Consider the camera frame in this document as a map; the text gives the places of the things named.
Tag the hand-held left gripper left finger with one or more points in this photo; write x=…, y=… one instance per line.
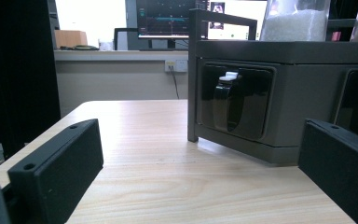
x=59, y=168

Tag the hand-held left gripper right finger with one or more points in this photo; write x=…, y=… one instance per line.
x=338, y=161

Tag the dark grey corner rack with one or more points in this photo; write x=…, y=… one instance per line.
x=292, y=93

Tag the brown cardboard box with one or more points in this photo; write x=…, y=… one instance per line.
x=71, y=39

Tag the white cup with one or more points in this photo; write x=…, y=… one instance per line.
x=105, y=45

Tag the black framed panel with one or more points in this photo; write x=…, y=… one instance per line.
x=126, y=39

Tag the bright computer monitor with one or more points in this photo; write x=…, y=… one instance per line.
x=239, y=18

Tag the dark computer monitor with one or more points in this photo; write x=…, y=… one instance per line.
x=164, y=18

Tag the white wall socket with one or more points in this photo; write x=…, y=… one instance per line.
x=176, y=66

